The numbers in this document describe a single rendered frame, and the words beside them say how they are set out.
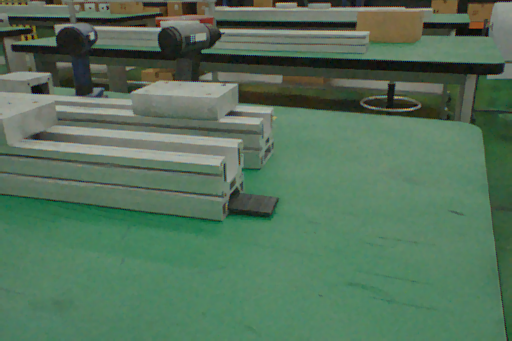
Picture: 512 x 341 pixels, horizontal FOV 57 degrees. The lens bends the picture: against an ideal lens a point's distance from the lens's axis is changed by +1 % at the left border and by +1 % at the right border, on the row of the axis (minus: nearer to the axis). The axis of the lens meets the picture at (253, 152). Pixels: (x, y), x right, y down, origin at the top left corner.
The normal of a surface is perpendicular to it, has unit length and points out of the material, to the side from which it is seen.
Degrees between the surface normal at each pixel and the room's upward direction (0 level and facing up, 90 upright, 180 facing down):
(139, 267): 0
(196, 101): 90
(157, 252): 0
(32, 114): 90
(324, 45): 90
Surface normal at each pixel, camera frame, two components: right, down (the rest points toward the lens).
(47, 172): -0.28, 0.33
